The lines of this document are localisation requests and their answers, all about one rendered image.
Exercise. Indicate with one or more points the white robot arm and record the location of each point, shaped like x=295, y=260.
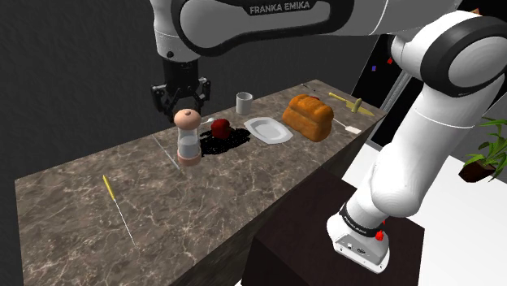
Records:
x=431, y=134

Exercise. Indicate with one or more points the white cup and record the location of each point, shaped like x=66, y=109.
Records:
x=244, y=104

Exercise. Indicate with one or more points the dark robot stand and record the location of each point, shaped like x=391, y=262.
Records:
x=301, y=237

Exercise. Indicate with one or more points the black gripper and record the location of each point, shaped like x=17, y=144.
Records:
x=181, y=75

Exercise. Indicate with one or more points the white oblong plate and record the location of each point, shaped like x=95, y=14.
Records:
x=269, y=130

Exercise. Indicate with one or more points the white spoon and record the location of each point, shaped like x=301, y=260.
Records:
x=208, y=120

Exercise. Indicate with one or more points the white spatula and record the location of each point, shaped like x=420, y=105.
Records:
x=352, y=128

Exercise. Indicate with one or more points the potted green plant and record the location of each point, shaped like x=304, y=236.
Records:
x=481, y=164

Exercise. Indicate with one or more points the orange bread loaf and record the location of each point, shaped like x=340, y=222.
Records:
x=309, y=117

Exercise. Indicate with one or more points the red bell pepper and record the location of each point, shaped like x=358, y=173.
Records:
x=220, y=128

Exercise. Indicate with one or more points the thin dark utensil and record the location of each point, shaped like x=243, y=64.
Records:
x=307, y=87

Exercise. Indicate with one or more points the pink-capped clear grinder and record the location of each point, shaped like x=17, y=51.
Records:
x=188, y=138

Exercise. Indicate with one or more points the thin silver rod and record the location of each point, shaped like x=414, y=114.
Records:
x=166, y=152

